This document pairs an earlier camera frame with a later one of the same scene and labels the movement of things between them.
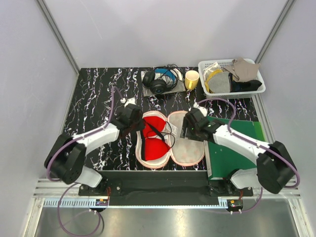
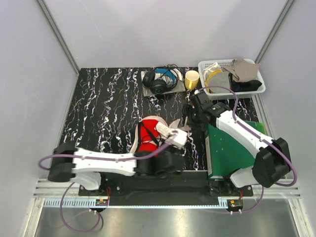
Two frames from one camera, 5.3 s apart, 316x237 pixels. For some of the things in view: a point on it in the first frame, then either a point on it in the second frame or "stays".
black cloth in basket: (249, 86) stays
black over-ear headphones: (162, 79) stays
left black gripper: (141, 125) to (174, 148)
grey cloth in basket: (219, 83) stays
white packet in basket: (207, 71) stays
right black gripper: (186, 124) to (187, 110)
